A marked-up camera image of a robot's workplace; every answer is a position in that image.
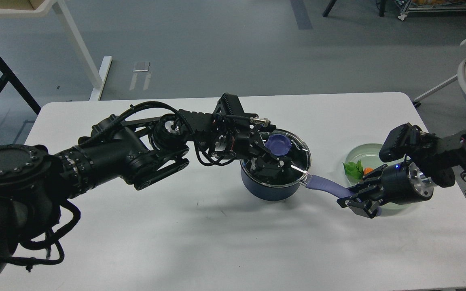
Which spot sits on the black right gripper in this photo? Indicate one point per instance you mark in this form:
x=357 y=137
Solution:
x=400 y=184

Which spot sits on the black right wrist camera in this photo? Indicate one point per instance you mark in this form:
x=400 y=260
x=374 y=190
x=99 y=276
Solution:
x=396 y=143

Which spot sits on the pale green glass plate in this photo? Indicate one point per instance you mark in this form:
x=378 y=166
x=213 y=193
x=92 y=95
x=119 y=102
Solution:
x=368 y=154

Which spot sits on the metal wheeled cart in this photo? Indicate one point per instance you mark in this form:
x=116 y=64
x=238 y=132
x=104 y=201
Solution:
x=406 y=7

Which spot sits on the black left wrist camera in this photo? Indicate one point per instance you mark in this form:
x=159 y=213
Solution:
x=229 y=110

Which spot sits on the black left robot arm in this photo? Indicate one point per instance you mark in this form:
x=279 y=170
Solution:
x=143 y=145

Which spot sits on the orange toy carrot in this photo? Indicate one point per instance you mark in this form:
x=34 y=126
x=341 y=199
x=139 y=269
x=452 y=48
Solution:
x=355 y=170

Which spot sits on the blue saucepan purple handle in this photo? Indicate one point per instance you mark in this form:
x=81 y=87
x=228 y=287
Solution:
x=274 y=192

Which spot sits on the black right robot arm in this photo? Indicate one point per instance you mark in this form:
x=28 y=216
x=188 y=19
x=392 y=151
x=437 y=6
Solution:
x=414 y=162

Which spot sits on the glass pot lid purple knob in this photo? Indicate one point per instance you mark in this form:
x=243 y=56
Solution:
x=286 y=163

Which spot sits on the white table frame leg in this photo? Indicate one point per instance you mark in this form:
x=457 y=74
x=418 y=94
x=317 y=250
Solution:
x=40 y=8

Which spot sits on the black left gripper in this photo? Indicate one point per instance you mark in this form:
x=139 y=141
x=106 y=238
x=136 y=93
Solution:
x=233 y=140

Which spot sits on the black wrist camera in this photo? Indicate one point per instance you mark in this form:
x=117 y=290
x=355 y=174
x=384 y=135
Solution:
x=229 y=110
x=396 y=143

